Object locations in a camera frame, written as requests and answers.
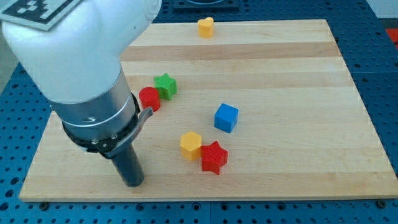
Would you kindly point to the yellow heart block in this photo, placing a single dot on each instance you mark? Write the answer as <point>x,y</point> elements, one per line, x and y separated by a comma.
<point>206,27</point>

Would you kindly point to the green star block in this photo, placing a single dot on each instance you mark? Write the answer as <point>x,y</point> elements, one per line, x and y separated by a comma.
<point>166,86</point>

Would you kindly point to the fiducial marker tag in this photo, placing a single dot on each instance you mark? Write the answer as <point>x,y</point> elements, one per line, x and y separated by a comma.
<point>37,14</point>

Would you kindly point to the red cylinder block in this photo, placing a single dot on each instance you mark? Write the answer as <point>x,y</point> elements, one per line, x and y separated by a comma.
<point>149,97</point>

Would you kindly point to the yellow hexagon block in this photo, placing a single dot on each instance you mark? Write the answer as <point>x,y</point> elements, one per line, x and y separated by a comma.
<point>190,145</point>

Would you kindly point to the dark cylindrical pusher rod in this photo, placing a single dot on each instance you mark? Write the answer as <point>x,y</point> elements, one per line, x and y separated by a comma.
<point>127,164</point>

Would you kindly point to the wooden board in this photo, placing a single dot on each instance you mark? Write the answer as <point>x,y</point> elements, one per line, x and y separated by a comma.
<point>264,110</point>

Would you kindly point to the black clamp flange with lever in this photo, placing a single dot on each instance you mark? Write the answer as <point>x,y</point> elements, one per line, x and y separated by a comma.
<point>110,146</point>

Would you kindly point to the dark square base plate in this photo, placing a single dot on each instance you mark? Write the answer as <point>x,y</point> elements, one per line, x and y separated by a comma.
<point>204,5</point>

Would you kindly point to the red star block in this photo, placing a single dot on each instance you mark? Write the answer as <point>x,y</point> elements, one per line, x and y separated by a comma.
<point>213,157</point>

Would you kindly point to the blue cube block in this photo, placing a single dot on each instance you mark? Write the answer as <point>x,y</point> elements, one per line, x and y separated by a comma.
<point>226,118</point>

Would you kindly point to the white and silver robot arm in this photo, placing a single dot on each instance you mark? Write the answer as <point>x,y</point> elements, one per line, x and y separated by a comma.
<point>71,50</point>

